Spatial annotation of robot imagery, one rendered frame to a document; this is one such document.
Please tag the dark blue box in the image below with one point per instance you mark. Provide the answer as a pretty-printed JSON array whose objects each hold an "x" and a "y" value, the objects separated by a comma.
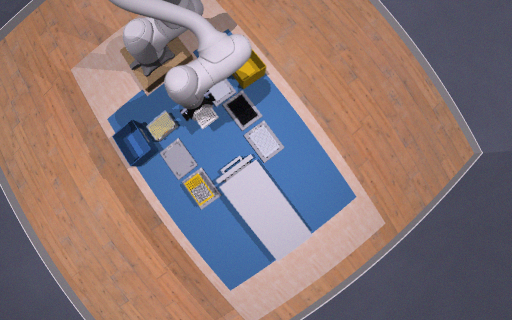
[{"x": 132, "y": 145}]

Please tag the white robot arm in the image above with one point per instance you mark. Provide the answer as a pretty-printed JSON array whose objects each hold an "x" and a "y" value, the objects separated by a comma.
[{"x": 220, "y": 55}]

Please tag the blue rectangular bench mat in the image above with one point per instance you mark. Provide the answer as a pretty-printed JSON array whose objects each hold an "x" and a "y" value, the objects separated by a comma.
[{"x": 303, "y": 172}]

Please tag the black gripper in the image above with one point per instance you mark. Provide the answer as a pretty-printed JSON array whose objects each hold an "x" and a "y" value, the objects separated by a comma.
[{"x": 190, "y": 112}]

